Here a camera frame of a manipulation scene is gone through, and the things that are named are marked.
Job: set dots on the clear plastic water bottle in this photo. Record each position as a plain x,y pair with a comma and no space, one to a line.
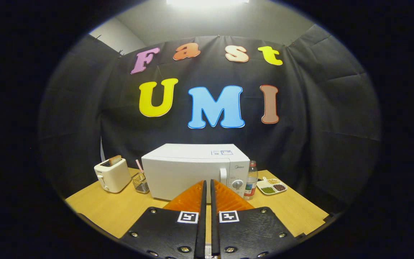
251,180

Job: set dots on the black backdrop cloth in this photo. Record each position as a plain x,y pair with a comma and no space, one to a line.
318,108

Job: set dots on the white microwave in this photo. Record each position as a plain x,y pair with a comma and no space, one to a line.
178,172

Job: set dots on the toast slice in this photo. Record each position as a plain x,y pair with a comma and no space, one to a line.
115,160

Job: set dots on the white toaster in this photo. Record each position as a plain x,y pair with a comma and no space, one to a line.
113,178

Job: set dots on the ceiling light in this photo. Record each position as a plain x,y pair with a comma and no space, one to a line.
207,1

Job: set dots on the white divided bean dish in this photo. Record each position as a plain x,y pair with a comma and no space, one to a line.
272,186

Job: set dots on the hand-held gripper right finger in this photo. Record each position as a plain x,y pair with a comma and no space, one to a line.
214,223

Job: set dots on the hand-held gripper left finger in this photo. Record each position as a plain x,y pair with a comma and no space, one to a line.
201,223

